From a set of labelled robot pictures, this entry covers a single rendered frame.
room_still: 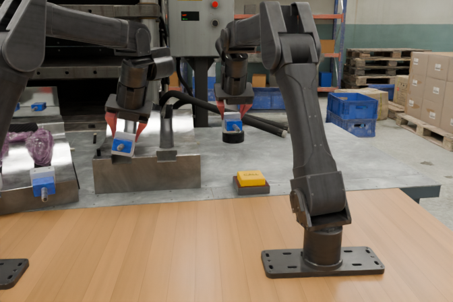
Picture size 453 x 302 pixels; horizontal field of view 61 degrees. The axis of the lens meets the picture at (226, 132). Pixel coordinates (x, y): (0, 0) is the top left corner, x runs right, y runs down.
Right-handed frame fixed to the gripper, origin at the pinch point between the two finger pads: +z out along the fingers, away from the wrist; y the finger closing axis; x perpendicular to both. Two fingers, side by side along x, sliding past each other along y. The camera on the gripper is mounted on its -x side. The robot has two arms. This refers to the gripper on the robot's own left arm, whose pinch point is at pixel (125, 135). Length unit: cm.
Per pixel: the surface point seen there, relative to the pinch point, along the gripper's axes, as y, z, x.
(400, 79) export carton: -337, 99, -421
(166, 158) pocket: -10.8, 5.2, -0.7
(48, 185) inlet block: 13.3, 6.9, 13.9
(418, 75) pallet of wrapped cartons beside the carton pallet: -300, 62, -333
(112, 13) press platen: 19, -4, -83
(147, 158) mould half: -6.3, 3.1, 3.5
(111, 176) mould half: 1.5, 8.8, 5.5
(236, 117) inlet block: -28.3, -3.9, -13.1
